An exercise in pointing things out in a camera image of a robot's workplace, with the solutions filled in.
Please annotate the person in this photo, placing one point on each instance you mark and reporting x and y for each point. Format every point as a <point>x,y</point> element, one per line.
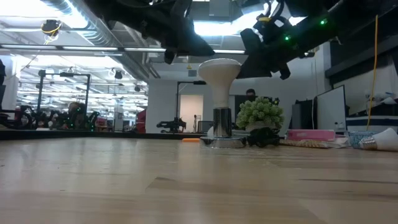
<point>250,95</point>
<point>76,115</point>

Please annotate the long LED light bar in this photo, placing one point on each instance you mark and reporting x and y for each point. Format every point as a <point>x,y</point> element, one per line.
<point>93,48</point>

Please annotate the red cabinet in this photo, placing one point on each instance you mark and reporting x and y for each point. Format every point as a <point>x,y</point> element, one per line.
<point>141,121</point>

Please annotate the black background gantry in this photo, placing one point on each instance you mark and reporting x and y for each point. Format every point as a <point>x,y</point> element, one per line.
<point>87,93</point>

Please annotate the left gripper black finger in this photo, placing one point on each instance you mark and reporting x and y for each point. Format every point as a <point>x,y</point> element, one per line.
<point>197,48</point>

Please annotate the light blue round lid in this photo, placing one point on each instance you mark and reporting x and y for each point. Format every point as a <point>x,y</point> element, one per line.
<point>354,140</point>

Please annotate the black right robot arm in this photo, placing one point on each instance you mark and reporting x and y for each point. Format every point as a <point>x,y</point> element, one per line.
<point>342,18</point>

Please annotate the black aluminium table frame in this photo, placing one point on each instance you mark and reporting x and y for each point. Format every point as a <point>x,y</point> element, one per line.
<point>93,135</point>

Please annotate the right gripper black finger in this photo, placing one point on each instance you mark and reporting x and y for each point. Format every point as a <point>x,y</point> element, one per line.
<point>255,68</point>

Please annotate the green succulent plant in pot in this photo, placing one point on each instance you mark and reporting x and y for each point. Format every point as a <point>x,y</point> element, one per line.
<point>259,112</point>

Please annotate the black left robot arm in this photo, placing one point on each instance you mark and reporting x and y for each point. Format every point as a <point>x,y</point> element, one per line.
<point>124,15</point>

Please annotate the black background robot arm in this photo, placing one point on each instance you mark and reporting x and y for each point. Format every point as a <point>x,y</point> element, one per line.
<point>171,125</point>

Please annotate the chrome lamp socket base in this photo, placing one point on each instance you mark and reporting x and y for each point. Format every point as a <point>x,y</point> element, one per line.
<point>222,124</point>

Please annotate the small white lightbulb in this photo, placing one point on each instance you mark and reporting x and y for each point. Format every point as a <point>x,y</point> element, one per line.
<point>387,140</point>

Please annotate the black overhead camera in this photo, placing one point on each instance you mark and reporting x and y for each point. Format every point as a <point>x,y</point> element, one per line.
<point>51,27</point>

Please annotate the whiteboard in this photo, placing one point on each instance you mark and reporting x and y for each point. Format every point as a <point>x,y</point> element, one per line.
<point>331,109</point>

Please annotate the orange sticky note pad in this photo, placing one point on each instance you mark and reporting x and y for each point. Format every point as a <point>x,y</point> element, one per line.
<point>190,140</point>

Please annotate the pink box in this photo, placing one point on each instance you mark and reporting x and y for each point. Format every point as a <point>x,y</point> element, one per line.
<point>311,135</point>

